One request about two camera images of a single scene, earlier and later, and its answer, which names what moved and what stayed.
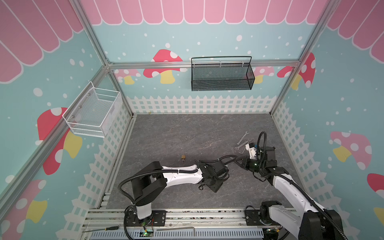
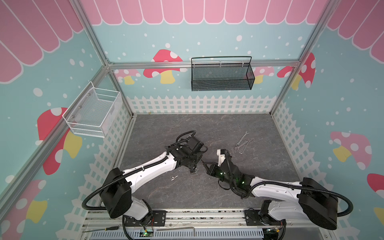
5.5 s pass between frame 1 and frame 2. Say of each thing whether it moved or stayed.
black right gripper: moved
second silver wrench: stayed
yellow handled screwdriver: stayed
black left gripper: moved
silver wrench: stayed
